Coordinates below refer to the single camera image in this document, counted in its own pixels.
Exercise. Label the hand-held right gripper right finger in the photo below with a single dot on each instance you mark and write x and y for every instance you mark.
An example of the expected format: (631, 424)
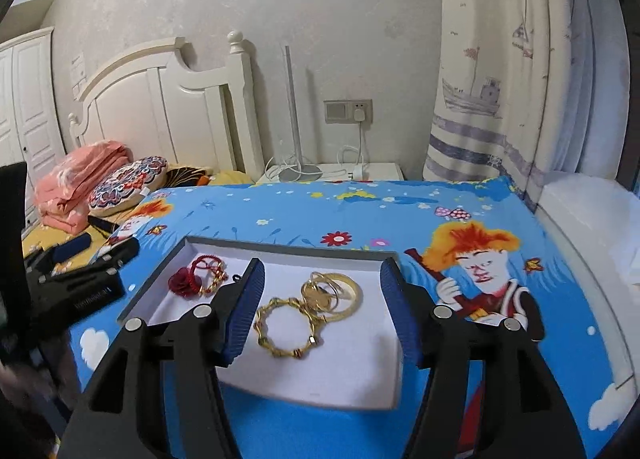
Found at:
(400, 310)

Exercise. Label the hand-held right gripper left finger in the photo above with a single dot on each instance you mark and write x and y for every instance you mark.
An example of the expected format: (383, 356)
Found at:
(245, 310)

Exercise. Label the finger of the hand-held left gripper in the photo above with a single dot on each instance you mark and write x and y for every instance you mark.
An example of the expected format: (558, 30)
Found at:
(75, 244)
(117, 253)

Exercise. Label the red fabric flower ornament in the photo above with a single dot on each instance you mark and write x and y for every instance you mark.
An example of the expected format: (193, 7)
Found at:
(182, 284)

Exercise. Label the grey shallow cardboard tray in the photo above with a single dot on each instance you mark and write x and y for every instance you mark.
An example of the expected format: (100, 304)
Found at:
(350, 364)

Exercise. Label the gold bangle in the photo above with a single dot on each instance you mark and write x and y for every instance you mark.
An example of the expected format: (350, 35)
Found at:
(320, 300)

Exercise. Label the round patterned cushion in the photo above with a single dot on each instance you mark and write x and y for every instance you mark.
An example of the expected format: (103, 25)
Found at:
(125, 186)

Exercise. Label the folded pink blanket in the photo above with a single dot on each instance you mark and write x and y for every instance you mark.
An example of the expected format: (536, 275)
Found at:
(75, 174)

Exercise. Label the dark patterned cushion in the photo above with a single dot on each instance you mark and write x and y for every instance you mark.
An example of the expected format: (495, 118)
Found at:
(187, 174)

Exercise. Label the blue cartoon printed cloth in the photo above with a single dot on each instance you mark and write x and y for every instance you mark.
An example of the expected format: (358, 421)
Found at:
(500, 239)

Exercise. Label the white nightstand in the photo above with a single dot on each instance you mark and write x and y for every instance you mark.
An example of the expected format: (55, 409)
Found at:
(380, 171)

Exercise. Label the white power adapter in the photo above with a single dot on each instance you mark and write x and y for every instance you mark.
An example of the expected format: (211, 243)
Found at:
(358, 170)

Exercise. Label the white wardrobe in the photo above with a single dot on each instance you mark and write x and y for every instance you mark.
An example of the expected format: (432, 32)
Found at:
(35, 104)

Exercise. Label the cream wooden headboard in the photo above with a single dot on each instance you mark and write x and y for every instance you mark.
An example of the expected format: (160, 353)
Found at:
(150, 104)

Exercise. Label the white plug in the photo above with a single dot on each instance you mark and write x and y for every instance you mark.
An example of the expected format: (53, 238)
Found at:
(360, 115)

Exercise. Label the grey lamp stand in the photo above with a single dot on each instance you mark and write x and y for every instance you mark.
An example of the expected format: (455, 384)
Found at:
(295, 114)

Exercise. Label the white windowsill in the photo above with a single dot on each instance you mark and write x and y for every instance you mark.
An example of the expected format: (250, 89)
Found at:
(590, 219)

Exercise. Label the ship print curtain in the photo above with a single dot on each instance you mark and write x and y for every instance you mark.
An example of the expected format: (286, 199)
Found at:
(500, 39)

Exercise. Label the white wall paper notice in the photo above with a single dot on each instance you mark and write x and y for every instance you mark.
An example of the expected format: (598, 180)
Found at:
(77, 74)

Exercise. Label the grey wall socket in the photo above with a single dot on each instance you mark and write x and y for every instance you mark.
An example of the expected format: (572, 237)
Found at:
(337, 111)

